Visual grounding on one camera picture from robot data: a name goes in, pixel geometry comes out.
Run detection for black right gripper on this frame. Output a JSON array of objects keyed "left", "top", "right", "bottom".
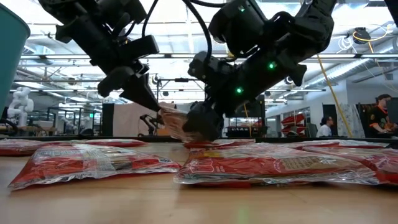
[{"left": 182, "top": 33, "right": 312, "bottom": 142}]

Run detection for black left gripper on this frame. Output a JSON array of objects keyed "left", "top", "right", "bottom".
[{"left": 55, "top": 14, "right": 163, "bottom": 113}]

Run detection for red popcorn bag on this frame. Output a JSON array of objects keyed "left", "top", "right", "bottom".
[
  {"left": 0, "top": 138, "right": 50, "bottom": 157},
  {"left": 279, "top": 139, "right": 390, "bottom": 149},
  {"left": 7, "top": 143, "right": 182, "bottom": 191},
  {"left": 303, "top": 145, "right": 398, "bottom": 187},
  {"left": 159, "top": 105, "right": 205, "bottom": 143},
  {"left": 70, "top": 138, "right": 149, "bottom": 148},
  {"left": 182, "top": 138, "right": 256, "bottom": 149},
  {"left": 173, "top": 145, "right": 381, "bottom": 188}
]

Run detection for beige fabric partition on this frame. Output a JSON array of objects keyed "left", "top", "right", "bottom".
[{"left": 113, "top": 102, "right": 163, "bottom": 137}]

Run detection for dark cluttered workbench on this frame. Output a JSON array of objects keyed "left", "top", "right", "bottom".
[{"left": 225, "top": 124, "right": 268, "bottom": 138}]

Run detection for black upright panel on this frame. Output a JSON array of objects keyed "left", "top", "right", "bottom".
[{"left": 101, "top": 103, "right": 115, "bottom": 137}]

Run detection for red stacked bins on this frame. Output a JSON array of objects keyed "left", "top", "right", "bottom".
[{"left": 280, "top": 113, "right": 307, "bottom": 135}]

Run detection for person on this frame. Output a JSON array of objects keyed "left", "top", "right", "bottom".
[
  {"left": 316, "top": 116, "right": 335, "bottom": 138},
  {"left": 369, "top": 93, "right": 398, "bottom": 135}
]

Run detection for white humanoid robot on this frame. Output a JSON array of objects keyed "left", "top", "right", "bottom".
[{"left": 6, "top": 86, "right": 35, "bottom": 127}]

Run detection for black door panel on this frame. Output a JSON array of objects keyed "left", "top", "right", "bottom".
[{"left": 322, "top": 104, "right": 339, "bottom": 138}]

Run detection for teal plastic basket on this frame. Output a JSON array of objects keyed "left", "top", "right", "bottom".
[{"left": 0, "top": 2, "right": 32, "bottom": 121}]

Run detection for white patterned cloth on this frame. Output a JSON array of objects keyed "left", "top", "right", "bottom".
[{"left": 337, "top": 103, "right": 364, "bottom": 138}]

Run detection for black metal gantry frame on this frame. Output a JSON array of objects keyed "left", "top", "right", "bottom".
[{"left": 155, "top": 77, "right": 191, "bottom": 138}]

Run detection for thin yellow hanging cord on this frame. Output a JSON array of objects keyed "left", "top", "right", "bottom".
[{"left": 243, "top": 104, "right": 252, "bottom": 138}]

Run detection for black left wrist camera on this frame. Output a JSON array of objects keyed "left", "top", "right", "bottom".
[{"left": 119, "top": 34, "right": 160, "bottom": 63}]

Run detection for black metal table frame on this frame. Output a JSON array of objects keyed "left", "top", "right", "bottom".
[{"left": 0, "top": 135, "right": 398, "bottom": 146}]

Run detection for black left camera cable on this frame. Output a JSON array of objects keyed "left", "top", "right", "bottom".
[{"left": 141, "top": 0, "right": 160, "bottom": 38}]

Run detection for black camera cable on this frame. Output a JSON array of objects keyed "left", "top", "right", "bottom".
[
  {"left": 182, "top": 0, "right": 214, "bottom": 65},
  {"left": 141, "top": 0, "right": 160, "bottom": 38}
]

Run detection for black right camera cable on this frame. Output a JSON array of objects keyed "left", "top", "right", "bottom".
[{"left": 182, "top": 0, "right": 214, "bottom": 65}]

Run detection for yellow extension cord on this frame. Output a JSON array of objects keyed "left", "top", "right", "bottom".
[{"left": 316, "top": 54, "right": 354, "bottom": 139}]

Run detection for silver ventilation duct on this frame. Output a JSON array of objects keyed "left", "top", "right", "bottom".
[{"left": 306, "top": 57, "right": 398, "bottom": 91}]

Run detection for black ceiling cord reel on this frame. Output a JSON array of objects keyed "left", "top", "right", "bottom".
[{"left": 352, "top": 27, "right": 371, "bottom": 45}]

